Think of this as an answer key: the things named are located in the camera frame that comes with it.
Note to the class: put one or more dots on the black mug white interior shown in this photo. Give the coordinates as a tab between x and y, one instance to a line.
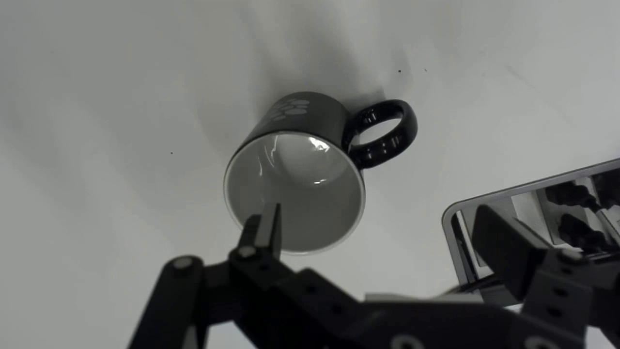
307	156

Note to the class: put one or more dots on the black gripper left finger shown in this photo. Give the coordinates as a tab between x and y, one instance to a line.
263	232

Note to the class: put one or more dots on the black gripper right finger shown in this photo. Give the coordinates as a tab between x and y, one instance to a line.
526	265

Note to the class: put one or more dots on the silver table power outlet box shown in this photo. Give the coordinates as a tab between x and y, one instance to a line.
576	209

